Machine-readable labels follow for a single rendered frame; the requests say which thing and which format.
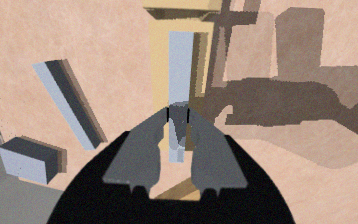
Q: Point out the light grey block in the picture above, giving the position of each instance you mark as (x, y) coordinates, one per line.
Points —
(29, 160)

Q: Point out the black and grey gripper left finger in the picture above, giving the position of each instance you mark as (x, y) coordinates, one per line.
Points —
(132, 159)

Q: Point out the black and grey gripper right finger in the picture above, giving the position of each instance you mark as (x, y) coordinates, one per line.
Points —
(219, 162)

